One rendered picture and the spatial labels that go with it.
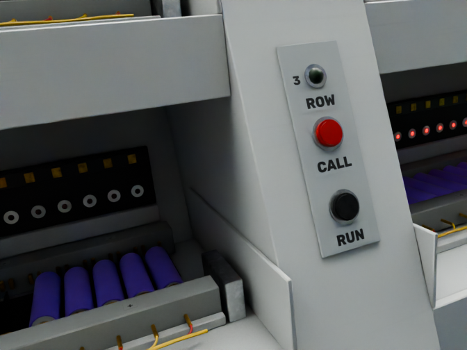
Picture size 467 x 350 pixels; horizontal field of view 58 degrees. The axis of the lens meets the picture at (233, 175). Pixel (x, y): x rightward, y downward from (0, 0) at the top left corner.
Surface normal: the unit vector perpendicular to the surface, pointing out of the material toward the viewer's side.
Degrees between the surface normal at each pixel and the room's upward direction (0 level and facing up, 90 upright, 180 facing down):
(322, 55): 90
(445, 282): 18
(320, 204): 90
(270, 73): 90
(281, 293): 90
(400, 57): 108
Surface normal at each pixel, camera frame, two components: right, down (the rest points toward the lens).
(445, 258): -0.11, -0.95
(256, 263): -0.92, 0.20
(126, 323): 0.36, 0.22
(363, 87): 0.32, -0.08
